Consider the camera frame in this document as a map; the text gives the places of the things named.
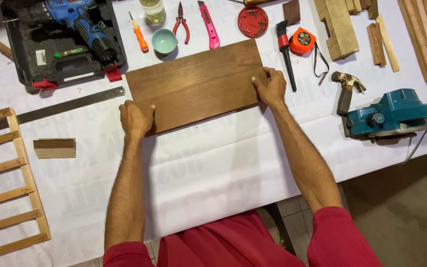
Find person's right hand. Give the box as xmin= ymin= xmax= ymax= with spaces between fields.
xmin=251 ymin=67 xmax=288 ymax=109

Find person's left hand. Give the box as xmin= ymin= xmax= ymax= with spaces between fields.
xmin=119 ymin=100 xmax=157 ymax=138

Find brown wooden board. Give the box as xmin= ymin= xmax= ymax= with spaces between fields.
xmin=125 ymin=39 xmax=268 ymax=136

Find black brush with red band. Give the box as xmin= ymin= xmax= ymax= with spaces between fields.
xmin=275 ymin=20 xmax=298 ymax=93

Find orange tape measure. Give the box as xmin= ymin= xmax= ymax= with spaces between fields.
xmin=289 ymin=27 xmax=330 ymax=86

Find heap of screws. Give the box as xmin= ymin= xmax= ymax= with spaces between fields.
xmin=241 ymin=9 xmax=267 ymax=36

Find claw hammer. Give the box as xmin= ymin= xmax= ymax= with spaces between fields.
xmin=331 ymin=71 xmax=367 ymax=116

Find long steel ruler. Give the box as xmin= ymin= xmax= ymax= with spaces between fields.
xmin=0 ymin=86 xmax=126 ymax=138

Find red round lid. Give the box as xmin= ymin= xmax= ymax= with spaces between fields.
xmin=237 ymin=5 xmax=269 ymax=39

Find brown sandpaper piece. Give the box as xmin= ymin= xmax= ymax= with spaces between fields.
xmin=282 ymin=0 xmax=301 ymax=26

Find orange screwdriver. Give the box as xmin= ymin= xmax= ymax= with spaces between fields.
xmin=128 ymin=11 xmax=149 ymax=53

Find teal ceramic bowl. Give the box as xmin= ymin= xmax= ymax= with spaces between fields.
xmin=151 ymin=28 xmax=178 ymax=55

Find small flat wooden block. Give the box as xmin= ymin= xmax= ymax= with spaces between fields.
xmin=33 ymin=138 xmax=76 ymax=159

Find white table cover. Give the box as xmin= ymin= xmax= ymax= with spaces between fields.
xmin=0 ymin=0 xmax=427 ymax=267

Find pink utility knife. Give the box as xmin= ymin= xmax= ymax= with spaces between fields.
xmin=197 ymin=0 xmax=221 ymax=50

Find thick pale wooden block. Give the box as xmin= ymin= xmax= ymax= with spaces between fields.
xmin=313 ymin=0 xmax=360 ymax=61

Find green marker pen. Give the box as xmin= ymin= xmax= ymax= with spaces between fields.
xmin=53 ymin=47 xmax=89 ymax=59

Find clear bottle of yellow liquid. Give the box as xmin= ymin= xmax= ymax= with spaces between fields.
xmin=139 ymin=0 xmax=166 ymax=26

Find short brown wooden piece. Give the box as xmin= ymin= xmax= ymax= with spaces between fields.
xmin=366 ymin=22 xmax=387 ymax=67

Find heap of small wooden offcuts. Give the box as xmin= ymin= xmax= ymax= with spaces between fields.
xmin=345 ymin=0 xmax=379 ymax=20

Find pale wooden strip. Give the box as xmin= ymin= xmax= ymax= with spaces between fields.
xmin=375 ymin=14 xmax=401 ymax=73

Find teal electric planer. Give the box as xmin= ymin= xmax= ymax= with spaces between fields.
xmin=342 ymin=88 xmax=427 ymax=144

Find black drill case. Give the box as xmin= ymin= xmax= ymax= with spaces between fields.
xmin=0 ymin=0 xmax=128 ymax=90

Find black table leg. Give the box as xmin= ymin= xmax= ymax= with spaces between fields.
xmin=264 ymin=202 xmax=297 ymax=257

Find person's red clothing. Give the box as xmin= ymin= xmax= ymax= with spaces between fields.
xmin=102 ymin=206 xmax=383 ymax=267

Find heap of long wooden strips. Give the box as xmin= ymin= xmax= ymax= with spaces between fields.
xmin=397 ymin=0 xmax=427 ymax=95

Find blue cordless drill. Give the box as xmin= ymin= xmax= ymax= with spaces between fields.
xmin=44 ymin=0 xmax=118 ymax=62

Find red-handled pliers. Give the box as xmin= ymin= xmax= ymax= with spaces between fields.
xmin=172 ymin=1 xmax=191 ymax=45

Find wooden slatted frame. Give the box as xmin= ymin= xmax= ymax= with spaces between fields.
xmin=0 ymin=107 xmax=52 ymax=262

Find grey planer power cable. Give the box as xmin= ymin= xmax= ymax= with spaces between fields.
xmin=398 ymin=114 xmax=427 ymax=165

